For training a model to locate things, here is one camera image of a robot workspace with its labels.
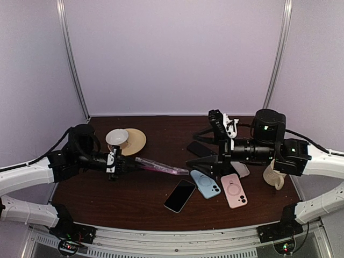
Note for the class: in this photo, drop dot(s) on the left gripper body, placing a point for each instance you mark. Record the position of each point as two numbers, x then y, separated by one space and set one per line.
112 176

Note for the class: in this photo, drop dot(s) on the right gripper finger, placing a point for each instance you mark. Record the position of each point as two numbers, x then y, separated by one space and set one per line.
201 136
207 165

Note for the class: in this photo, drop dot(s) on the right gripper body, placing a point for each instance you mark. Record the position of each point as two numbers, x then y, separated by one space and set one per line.
224 153

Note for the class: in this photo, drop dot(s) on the black phone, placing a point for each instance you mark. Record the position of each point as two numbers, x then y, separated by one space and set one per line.
200 150

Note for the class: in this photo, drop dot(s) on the white phone case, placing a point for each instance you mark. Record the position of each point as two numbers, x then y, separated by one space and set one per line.
241 169

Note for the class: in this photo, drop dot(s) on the magenta purple phone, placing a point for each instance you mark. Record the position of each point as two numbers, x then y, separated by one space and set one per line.
160 169

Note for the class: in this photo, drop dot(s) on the silver white phone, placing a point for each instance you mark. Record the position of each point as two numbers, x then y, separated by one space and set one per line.
179 196

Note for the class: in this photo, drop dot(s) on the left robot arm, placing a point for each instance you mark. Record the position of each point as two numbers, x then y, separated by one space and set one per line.
82 151

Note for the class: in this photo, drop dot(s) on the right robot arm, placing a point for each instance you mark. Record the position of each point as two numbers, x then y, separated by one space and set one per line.
267 145

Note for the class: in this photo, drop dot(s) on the white ceramic cup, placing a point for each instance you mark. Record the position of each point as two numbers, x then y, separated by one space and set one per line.
117 137

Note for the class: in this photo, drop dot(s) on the beige saucer plate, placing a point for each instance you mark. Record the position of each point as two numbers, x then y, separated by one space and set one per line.
134 143

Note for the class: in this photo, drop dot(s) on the cream ribbed mug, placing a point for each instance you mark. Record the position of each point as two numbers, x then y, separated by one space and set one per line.
273 177

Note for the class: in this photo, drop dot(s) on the left round status board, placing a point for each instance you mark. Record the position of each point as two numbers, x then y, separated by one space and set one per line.
66 248

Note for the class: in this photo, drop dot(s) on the round status board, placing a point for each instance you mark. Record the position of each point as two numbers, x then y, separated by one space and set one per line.
284 247
66 248

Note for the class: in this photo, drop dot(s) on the right round status board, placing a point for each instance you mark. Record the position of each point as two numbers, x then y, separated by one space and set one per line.
284 247

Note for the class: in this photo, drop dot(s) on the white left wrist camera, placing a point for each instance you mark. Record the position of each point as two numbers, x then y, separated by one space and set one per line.
111 163

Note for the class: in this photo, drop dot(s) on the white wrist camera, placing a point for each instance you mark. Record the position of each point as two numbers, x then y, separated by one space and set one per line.
111 163
231 128

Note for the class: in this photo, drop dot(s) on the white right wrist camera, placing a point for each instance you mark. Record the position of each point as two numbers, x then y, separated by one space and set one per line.
231 128

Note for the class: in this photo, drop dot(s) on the front aluminium rail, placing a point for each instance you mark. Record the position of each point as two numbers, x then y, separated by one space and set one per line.
231 242

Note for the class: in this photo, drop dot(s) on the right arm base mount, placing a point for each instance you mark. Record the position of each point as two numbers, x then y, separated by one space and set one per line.
277 231

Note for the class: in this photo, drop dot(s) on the right aluminium frame post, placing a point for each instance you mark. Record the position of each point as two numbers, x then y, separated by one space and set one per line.
281 45

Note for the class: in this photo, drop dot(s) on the aluminium frame post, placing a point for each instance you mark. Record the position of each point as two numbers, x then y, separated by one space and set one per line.
281 45
60 4

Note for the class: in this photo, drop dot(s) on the left aluminium frame post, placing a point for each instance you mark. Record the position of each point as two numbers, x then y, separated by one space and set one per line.
60 4

